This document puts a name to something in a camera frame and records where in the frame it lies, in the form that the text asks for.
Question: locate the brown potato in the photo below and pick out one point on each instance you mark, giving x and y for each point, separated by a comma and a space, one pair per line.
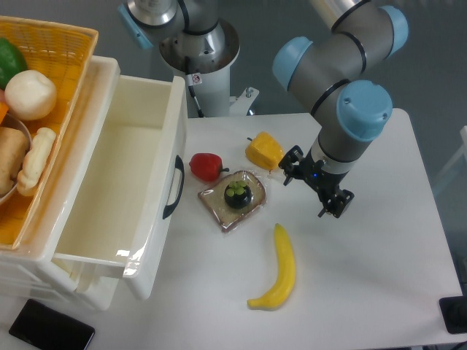
14, 145

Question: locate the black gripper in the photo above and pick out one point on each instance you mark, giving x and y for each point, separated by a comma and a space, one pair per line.
327, 185

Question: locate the black smartphone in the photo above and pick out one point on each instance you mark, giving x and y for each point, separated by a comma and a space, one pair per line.
45, 328

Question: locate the pale bread roll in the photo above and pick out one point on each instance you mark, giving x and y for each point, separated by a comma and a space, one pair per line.
35, 161

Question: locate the white plastic drawer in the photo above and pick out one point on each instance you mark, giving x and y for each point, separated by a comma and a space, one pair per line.
116, 224

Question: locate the white plastic drawer cabinet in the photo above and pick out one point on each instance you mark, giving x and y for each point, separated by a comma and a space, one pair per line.
32, 270

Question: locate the red bell pepper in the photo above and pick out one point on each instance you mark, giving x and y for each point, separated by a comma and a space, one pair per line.
207, 166

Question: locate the orange food piece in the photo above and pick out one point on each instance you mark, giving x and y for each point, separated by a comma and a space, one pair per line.
3, 111

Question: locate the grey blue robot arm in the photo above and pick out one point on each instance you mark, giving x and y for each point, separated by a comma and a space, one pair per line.
324, 78

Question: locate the dark purple mangosteen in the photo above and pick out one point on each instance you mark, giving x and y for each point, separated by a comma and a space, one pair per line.
237, 194

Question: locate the black device at edge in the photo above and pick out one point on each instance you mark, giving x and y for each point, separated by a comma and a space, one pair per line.
453, 310

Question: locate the wrapped brown bread slice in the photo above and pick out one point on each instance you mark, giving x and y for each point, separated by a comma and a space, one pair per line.
225, 217

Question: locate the white round bun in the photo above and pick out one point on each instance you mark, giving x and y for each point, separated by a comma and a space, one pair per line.
30, 95

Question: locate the black drawer handle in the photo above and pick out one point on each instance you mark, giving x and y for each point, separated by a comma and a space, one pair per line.
177, 185

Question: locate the yellow banana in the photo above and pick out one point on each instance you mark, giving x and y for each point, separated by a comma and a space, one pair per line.
280, 291

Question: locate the green avocado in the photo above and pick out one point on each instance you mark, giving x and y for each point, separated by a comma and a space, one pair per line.
12, 62

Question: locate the yellow bell pepper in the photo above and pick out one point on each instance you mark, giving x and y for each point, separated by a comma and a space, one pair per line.
264, 151

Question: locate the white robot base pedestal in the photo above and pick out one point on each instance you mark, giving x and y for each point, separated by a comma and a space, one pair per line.
204, 61

